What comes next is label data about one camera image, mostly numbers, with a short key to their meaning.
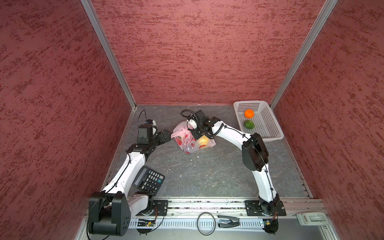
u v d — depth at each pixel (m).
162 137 0.74
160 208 0.74
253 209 0.74
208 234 0.67
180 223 0.71
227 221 0.69
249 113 1.11
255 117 1.14
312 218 0.70
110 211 0.39
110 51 0.88
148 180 0.81
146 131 0.63
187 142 0.92
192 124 0.87
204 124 0.72
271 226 0.71
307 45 0.85
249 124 1.03
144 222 0.73
